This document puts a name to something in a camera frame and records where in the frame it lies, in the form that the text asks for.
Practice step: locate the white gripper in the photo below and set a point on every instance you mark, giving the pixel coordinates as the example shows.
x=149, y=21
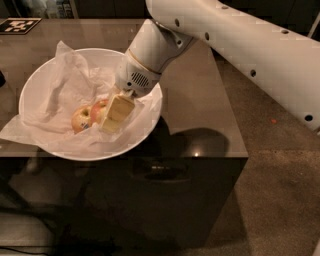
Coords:
x=135, y=76

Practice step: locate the red-yellow apple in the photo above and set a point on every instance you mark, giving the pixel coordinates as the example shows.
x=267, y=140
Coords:
x=97, y=110

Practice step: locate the yellow-red apple with sticker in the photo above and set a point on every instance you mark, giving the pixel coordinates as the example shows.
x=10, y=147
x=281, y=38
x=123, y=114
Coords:
x=81, y=119

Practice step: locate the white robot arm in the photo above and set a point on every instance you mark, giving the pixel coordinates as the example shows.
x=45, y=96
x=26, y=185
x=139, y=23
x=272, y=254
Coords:
x=282, y=63

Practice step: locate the white bowl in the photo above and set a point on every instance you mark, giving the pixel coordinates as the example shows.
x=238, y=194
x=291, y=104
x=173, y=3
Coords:
x=36, y=96

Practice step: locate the white crumpled paper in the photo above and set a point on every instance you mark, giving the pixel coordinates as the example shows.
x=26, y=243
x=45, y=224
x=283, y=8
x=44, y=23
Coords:
x=60, y=90

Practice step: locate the dark object at left edge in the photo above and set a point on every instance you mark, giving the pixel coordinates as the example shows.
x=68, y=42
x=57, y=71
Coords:
x=2, y=79

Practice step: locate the black white marker tag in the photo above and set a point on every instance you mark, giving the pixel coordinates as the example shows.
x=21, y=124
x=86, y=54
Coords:
x=18, y=26

